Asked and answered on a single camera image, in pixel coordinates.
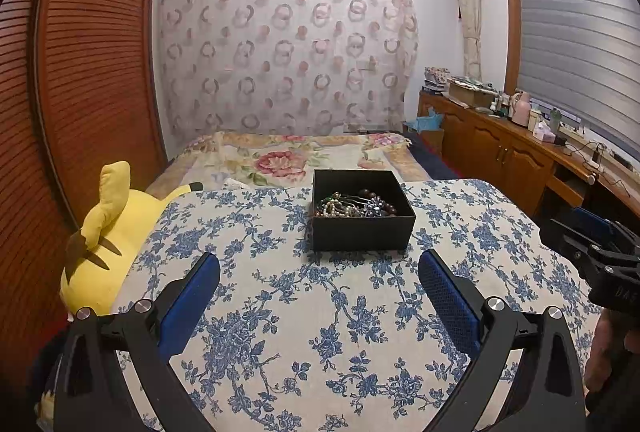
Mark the navy bed sheet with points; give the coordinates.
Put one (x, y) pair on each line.
(435, 164)

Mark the wooden louvered wardrobe door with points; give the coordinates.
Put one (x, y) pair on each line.
(90, 61)

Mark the person's right forearm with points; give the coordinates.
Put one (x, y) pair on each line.
(615, 412)

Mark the blue plastic bag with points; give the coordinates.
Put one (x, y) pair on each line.
(424, 121)

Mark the yellow plush toy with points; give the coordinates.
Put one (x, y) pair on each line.
(115, 222)

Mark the white power strip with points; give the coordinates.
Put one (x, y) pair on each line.
(572, 131)

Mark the pink floral quilt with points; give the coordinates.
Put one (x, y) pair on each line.
(280, 161)

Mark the pile of mixed jewelry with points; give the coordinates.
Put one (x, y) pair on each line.
(357, 207)

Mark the black jewelry box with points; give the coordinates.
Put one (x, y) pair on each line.
(362, 234)

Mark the long wooden cabinet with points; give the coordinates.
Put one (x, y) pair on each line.
(500, 151)

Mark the pink thermos jug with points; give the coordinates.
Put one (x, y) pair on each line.
(520, 110)

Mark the grey window blind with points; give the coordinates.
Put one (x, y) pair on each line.
(580, 36)

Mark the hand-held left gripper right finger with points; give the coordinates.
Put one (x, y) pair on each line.
(450, 297)

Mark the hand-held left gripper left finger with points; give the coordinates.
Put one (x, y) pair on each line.
(186, 307)

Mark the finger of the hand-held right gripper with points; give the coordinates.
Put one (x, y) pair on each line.
(570, 239)
(592, 221)

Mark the wooden window frame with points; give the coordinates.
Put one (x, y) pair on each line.
(509, 11)

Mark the green lidded bottle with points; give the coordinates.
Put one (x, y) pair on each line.
(555, 119)

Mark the tied cream window curtain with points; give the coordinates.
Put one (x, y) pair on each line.
(469, 1)

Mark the pink tissue box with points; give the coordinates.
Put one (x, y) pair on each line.
(544, 134)

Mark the stack of folded cloths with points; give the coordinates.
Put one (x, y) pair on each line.
(436, 80)

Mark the person's right hand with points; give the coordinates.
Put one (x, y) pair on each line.
(602, 342)

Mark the flat cardboard box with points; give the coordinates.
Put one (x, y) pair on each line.
(470, 94)

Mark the blue floral blanket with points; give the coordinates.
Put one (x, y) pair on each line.
(310, 327)

